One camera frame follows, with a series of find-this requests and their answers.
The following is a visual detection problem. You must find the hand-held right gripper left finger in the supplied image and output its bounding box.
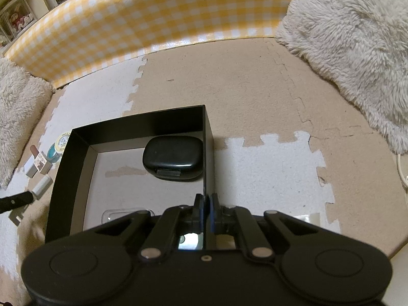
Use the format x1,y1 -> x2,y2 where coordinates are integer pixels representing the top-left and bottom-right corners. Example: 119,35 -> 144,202
84,194 -> 206,260

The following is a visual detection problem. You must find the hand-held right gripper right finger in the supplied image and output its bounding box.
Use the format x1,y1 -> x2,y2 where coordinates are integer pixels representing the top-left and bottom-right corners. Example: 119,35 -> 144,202
207,194 -> 322,259

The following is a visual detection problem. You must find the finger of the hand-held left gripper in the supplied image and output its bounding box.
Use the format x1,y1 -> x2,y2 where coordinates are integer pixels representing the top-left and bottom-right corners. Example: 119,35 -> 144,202
0,191 -> 34,214

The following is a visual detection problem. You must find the white tube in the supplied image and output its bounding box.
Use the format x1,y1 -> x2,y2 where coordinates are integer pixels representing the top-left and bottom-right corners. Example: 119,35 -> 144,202
31,175 -> 54,201

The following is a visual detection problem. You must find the brown lipstick with printed case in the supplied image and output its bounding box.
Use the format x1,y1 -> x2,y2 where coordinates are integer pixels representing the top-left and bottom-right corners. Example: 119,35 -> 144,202
24,144 -> 53,178

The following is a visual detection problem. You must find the teal tape roll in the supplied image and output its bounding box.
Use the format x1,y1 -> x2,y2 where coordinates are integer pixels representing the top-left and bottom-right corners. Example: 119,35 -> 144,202
46,145 -> 63,164

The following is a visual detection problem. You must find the black earbud case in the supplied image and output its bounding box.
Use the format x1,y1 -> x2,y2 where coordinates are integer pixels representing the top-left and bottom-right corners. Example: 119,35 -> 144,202
142,136 -> 205,182

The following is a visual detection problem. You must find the clear plastic case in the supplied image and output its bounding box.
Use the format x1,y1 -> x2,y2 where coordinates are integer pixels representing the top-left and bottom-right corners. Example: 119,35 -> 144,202
101,209 -> 154,225

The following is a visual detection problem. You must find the black cardboard box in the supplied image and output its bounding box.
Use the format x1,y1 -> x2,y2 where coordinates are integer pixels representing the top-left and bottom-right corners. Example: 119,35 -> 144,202
45,105 -> 238,251

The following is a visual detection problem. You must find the round cream tin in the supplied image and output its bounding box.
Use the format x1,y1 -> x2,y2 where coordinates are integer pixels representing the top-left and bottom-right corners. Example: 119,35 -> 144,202
54,132 -> 73,153

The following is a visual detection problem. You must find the fluffy white pillow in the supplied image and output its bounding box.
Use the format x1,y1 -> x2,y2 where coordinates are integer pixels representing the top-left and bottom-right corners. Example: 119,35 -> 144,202
0,56 -> 55,188
275,0 -> 408,155

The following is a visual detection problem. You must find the beige white foam puzzle mat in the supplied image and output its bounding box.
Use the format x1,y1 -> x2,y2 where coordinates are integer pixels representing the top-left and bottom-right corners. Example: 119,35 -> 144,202
0,36 -> 408,306

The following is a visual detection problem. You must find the clear doll display case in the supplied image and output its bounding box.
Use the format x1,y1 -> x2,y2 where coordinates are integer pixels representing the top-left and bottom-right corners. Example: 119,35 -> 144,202
0,0 -> 37,43

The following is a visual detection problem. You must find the pale grey rounded object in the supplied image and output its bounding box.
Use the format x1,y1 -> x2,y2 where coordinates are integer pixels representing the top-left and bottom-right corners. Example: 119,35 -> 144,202
382,249 -> 408,306

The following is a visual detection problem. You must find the yellow checkered mattress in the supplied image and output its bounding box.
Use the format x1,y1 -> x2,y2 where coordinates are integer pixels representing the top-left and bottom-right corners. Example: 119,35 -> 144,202
5,0 -> 302,90

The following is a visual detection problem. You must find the white cable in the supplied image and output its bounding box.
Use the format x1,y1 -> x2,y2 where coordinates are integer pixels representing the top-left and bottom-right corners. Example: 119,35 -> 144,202
397,153 -> 408,192

